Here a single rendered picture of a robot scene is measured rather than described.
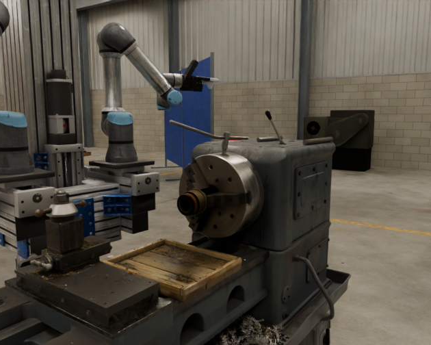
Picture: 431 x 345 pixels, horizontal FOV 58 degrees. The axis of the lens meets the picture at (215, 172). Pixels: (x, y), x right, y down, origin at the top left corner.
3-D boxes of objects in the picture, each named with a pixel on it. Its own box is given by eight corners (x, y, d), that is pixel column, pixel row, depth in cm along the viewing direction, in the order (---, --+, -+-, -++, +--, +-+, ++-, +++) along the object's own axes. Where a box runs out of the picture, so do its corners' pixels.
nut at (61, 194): (63, 200, 106) (63, 187, 105) (72, 202, 104) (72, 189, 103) (50, 202, 103) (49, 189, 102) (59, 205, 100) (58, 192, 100)
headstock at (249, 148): (253, 206, 222) (254, 137, 216) (335, 219, 194) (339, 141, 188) (185, 231, 174) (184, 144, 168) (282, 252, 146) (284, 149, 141)
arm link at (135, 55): (120, 11, 172) (189, 96, 192) (114, 17, 182) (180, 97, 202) (100, 28, 170) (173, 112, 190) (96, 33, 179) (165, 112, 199)
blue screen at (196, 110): (150, 168, 1018) (148, 76, 983) (180, 166, 1042) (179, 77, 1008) (189, 200, 630) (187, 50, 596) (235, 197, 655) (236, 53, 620)
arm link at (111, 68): (105, 139, 188) (100, 20, 180) (99, 137, 201) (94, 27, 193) (130, 138, 193) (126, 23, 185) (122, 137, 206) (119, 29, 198)
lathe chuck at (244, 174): (188, 218, 163) (198, 144, 156) (252, 244, 146) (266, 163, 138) (174, 222, 156) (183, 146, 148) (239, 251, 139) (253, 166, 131)
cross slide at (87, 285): (61, 261, 122) (60, 248, 121) (160, 299, 97) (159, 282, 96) (7, 280, 108) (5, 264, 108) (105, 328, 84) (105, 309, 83)
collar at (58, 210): (66, 208, 109) (66, 198, 109) (84, 212, 104) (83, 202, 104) (40, 214, 103) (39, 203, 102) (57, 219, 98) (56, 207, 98)
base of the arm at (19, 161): (-16, 172, 149) (-18, 146, 148) (24, 168, 160) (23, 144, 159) (-1, 176, 139) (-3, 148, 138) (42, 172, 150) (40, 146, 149)
